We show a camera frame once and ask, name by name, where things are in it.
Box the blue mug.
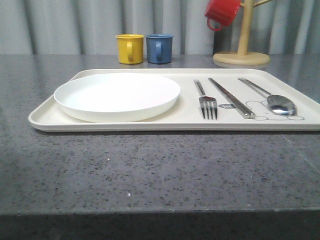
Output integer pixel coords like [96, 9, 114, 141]
[145, 34, 174, 64]

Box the yellow mug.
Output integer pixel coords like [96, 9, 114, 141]
[115, 34, 144, 65]

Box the silver metal spoon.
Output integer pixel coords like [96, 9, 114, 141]
[238, 77, 297, 117]

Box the silver metal fork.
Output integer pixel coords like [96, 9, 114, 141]
[193, 79, 218, 120]

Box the cream rabbit serving tray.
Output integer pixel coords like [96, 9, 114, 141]
[28, 68, 320, 132]

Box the wooden mug tree stand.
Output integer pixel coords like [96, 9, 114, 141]
[212, 0, 270, 66]

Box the red mug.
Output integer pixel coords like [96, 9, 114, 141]
[204, 0, 241, 31]

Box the white round plate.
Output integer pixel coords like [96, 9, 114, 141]
[53, 72, 181, 123]

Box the silver metal chopstick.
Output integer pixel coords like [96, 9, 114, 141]
[207, 77, 252, 119]
[211, 77, 256, 119]

